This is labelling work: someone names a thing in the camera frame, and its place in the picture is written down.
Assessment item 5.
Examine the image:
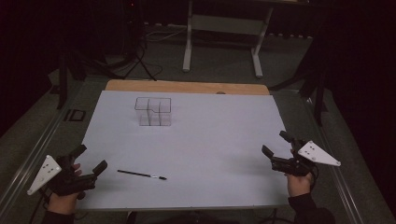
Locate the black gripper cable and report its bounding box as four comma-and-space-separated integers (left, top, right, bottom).
28, 188, 52, 224
309, 164, 320, 191

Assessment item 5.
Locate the white metal stand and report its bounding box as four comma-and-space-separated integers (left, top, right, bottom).
181, 0, 276, 79

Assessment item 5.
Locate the black pen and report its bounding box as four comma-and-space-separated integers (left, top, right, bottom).
117, 169, 168, 181

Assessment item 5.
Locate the clear acrylic pen holder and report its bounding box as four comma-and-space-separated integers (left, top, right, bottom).
134, 96, 173, 128

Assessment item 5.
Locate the black square frame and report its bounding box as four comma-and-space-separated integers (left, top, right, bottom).
63, 108, 87, 123

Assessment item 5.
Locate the white table mat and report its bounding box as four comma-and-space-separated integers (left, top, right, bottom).
75, 90, 294, 211

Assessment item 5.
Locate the person's left hand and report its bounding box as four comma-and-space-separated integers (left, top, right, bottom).
47, 162, 86, 216

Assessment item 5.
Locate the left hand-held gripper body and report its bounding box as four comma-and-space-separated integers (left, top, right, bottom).
26, 153, 98, 198

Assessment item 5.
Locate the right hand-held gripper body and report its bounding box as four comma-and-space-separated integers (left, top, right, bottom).
270, 138, 342, 177

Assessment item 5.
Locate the person's right hand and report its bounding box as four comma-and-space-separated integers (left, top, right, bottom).
284, 171, 314, 198

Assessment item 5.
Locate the black stand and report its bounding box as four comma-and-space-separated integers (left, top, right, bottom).
55, 50, 89, 111
268, 43, 331, 127

